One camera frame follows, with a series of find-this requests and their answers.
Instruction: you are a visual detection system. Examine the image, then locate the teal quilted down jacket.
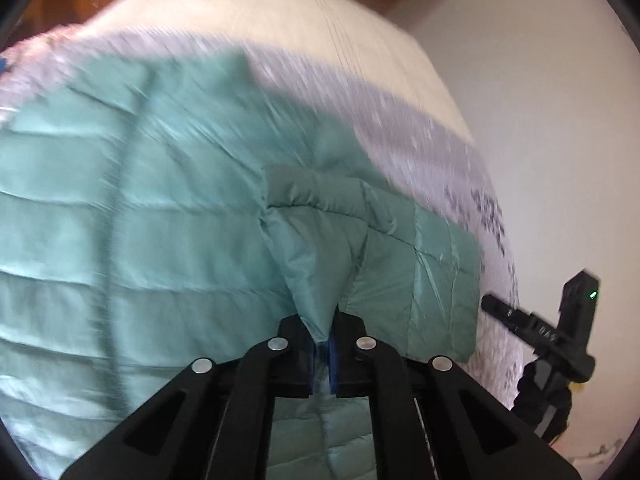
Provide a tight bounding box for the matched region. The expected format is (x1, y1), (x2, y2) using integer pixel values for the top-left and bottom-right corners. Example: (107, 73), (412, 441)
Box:
(1, 53), (480, 479)

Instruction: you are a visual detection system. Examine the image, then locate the grey leaf-patterned bed quilt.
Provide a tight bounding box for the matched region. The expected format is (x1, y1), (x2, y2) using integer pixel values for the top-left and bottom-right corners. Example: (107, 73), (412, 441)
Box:
(1, 32), (523, 403)

